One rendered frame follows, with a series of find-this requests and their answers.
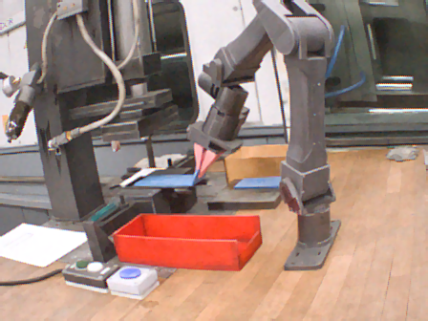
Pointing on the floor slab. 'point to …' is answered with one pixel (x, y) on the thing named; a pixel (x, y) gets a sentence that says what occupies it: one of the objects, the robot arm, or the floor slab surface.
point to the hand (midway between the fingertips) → (200, 173)
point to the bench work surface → (351, 210)
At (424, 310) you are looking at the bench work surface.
